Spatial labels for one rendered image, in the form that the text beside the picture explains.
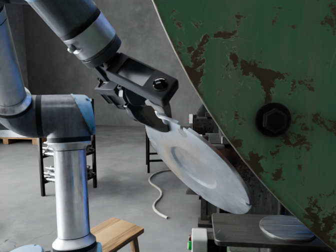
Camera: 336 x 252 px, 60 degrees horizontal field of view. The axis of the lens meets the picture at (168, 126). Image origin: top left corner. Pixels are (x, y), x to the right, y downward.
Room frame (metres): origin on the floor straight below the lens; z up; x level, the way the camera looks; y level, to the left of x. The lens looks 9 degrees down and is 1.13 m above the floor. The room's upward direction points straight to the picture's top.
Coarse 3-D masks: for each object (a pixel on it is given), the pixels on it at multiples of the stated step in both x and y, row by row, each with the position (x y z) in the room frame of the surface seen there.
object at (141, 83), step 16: (112, 64) 0.48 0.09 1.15; (128, 64) 0.48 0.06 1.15; (144, 64) 0.48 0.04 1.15; (112, 80) 0.49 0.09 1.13; (128, 80) 0.46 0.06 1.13; (144, 80) 0.46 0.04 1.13; (160, 80) 0.45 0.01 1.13; (176, 80) 0.46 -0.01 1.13; (144, 96) 0.46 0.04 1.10; (160, 96) 0.44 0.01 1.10
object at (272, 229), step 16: (224, 224) 0.66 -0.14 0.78; (240, 224) 0.66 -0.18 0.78; (256, 224) 0.66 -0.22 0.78; (272, 224) 0.65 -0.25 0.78; (288, 224) 0.65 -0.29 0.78; (224, 240) 0.59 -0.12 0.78; (240, 240) 0.59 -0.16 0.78; (256, 240) 0.59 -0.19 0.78; (272, 240) 0.59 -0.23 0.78; (288, 240) 0.59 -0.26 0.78; (304, 240) 0.59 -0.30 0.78; (320, 240) 0.59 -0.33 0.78
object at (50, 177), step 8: (40, 144) 2.74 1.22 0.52; (88, 144) 2.90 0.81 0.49; (40, 152) 2.73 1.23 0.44; (48, 152) 2.73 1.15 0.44; (88, 152) 2.89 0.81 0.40; (40, 160) 2.73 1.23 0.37; (40, 168) 2.73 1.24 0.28; (48, 168) 2.82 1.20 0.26; (88, 168) 2.87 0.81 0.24; (40, 176) 2.74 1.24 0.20; (48, 176) 2.76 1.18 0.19; (88, 176) 2.87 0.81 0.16; (96, 176) 2.98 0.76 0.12; (40, 184) 2.74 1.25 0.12; (96, 184) 2.98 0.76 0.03
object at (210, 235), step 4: (208, 232) 0.92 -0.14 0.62; (212, 232) 0.92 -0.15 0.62; (208, 236) 0.89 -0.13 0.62; (212, 236) 0.89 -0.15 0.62; (208, 240) 0.87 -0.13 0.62; (212, 240) 0.87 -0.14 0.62; (208, 244) 0.87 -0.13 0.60; (212, 244) 0.87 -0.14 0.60; (208, 248) 0.87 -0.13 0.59; (212, 248) 0.87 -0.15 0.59; (216, 248) 0.87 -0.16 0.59; (220, 248) 0.87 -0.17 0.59; (224, 248) 0.87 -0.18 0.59
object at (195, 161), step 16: (176, 128) 0.55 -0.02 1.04; (160, 144) 0.67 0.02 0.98; (176, 144) 0.60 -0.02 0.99; (192, 144) 0.54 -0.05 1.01; (208, 144) 0.50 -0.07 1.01; (176, 160) 0.67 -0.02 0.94; (192, 160) 0.61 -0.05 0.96; (208, 160) 0.53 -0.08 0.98; (224, 160) 0.49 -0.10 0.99; (192, 176) 0.67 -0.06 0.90; (208, 176) 0.60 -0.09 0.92; (224, 176) 0.53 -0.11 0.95; (240, 176) 0.50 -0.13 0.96; (208, 192) 0.65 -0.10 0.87; (224, 192) 0.58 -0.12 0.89; (240, 192) 0.52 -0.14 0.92; (224, 208) 0.64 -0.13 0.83; (240, 208) 0.57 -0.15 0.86
